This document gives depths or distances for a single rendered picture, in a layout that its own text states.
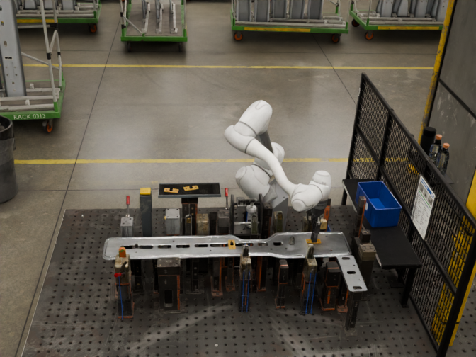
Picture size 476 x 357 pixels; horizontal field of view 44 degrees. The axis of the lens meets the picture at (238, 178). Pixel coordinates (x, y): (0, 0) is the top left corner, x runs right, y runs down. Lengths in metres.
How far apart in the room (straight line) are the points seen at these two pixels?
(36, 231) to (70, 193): 0.63
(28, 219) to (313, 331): 3.02
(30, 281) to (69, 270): 1.12
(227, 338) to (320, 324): 0.52
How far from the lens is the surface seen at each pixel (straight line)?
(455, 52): 5.63
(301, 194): 2.99
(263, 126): 3.38
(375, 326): 3.38
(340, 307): 3.43
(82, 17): 10.13
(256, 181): 3.83
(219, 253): 3.24
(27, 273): 4.85
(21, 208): 5.61
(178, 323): 3.27
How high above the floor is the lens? 3.01
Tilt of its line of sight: 31 degrees down
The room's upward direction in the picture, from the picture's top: 3 degrees clockwise
